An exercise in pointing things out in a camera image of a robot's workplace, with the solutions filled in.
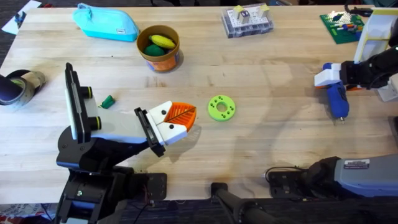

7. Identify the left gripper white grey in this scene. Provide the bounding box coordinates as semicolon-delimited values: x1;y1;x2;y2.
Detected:
83;95;197;158

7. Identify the blue electric screwdriver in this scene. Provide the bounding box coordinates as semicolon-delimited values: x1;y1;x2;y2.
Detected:
322;62;351;124

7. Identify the small green vegetable toy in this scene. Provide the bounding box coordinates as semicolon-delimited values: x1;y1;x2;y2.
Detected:
99;95;116;110

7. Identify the green disc with holes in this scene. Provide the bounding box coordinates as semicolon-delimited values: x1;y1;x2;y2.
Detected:
208;95;237;122

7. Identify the green board with blocks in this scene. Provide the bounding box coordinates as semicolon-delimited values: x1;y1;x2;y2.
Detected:
319;11;366;45

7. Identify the brown tub with toys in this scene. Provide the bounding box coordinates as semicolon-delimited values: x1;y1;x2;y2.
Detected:
136;24;181;73

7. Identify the black upright wrist plate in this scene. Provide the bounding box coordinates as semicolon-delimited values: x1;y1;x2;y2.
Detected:
64;62;102;144

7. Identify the black stand pole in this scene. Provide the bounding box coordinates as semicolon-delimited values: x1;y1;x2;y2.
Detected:
211;182;290;224

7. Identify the clear box with blocks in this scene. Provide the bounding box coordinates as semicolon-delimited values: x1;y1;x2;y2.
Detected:
221;2;275;39

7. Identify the turquoise zip bag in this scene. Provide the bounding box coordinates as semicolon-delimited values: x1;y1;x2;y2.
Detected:
72;2;141;43

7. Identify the brown tape roll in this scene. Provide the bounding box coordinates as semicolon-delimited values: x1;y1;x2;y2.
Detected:
6;70;47;105

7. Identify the white paper sheet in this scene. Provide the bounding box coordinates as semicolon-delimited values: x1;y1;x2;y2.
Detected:
1;0;42;35

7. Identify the black cable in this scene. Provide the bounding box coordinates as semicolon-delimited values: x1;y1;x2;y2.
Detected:
264;166;309;183

